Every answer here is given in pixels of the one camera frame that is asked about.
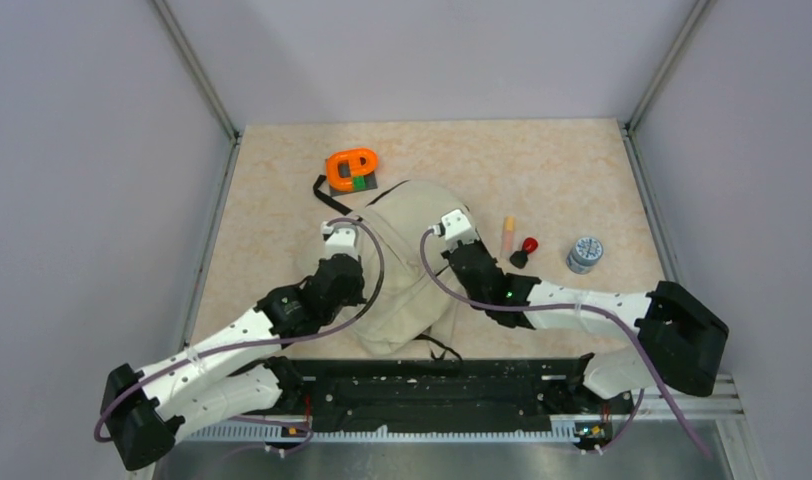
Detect beige canvas backpack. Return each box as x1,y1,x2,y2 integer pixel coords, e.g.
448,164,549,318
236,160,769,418
316,180,472,357

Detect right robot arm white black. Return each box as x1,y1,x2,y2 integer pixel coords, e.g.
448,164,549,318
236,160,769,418
441,242,729,399

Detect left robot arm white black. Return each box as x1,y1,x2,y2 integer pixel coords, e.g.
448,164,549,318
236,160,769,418
94,254,385,472

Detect orange toy on grey base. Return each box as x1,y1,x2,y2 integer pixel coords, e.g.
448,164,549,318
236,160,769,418
324,147,379,196

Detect red black stamp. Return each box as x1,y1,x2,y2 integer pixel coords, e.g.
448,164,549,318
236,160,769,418
509,237,539,269

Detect blue patterned tape roll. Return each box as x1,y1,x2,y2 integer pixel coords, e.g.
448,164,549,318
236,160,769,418
566,236,604,275

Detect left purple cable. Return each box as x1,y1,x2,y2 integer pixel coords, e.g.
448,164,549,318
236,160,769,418
93,217,386,458

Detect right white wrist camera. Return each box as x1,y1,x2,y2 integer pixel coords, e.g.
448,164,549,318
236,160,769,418
433,209,480,252

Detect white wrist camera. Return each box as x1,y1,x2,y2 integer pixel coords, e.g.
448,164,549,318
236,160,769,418
320,222,359,260
433,209,480,252

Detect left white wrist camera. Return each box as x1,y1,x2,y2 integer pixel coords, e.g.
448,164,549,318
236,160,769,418
320,222,359,260

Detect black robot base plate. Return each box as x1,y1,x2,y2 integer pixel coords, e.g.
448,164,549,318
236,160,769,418
236,356,705,439

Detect aluminium frame rails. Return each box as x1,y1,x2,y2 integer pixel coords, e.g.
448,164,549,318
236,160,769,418
136,375,769,479

